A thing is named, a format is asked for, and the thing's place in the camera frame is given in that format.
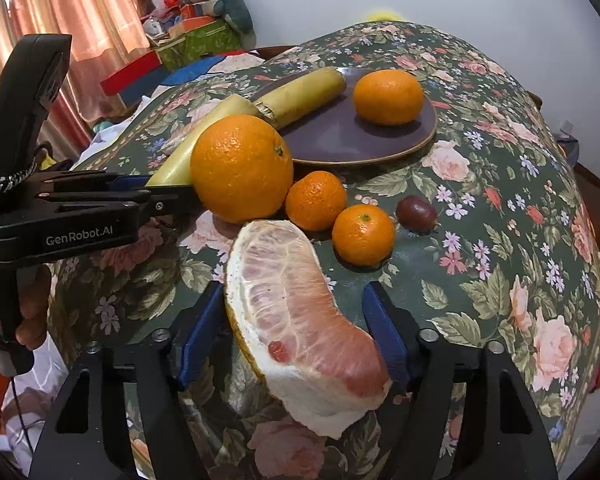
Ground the peeled pomelo segment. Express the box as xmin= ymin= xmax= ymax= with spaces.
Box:
xmin=160 ymin=99 xmax=220 ymax=155

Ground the large orange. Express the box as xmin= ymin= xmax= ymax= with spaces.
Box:
xmin=190 ymin=115 xmax=294 ymax=224
xmin=352 ymin=70 xmax=425 ymax=127

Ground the floral green quilt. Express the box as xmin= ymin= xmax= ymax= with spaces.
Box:
xmin=50 ymin=21 xmax=600 ymax=479

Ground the pomelo segment with rind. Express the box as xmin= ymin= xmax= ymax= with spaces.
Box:
xmin=224 ymin=220 xmax=391 ymax=439

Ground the purple ceramic plate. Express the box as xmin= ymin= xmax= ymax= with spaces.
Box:
xmin=251 ymin=67 xmax=437 ymax=167

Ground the red gift box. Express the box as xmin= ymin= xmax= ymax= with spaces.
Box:
xmin=100 ymin=50 xmax=161 ymax=96

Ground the dark red grape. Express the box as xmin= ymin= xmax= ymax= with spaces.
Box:
xmin=396 ymin=195 xmax=438 ymax=234

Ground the green fabric storage box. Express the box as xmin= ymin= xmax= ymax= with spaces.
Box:
xmin=155 ymin=20 xmax=242 ymax=72

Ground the yellow foam tube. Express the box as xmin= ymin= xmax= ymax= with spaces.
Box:
xmin=364 ymin=9 xmax=404 ymax=22

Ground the white sheet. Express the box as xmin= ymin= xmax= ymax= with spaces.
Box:
xmin=72 ymin=96 xmax=151 ymax=169

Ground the grey plush toy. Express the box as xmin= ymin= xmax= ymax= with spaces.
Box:
xmin=178 ymin=0 xmax=257 ymax=49

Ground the blue patchwork blanket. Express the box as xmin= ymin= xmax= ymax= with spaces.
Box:
xmin=118 ymin=52 xmax=264 ymax=106

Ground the pink orange curtain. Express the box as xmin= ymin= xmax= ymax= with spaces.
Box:
xmin=0 ymin=0 xmax=154 ymax=162

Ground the left hand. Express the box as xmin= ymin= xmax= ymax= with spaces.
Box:
xmin=16 ymin=266 xmax=52 ymax=351

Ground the grey bag on floor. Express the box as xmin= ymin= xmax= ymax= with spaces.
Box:
xmin=553 ymin=131 xmax=580 ymax=167

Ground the small mandarin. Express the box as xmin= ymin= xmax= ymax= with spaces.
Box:
xmin=332 ymin=204 xmax=396 ymax=268
xmin=285 ymin=170 xmax=348 ymax=232

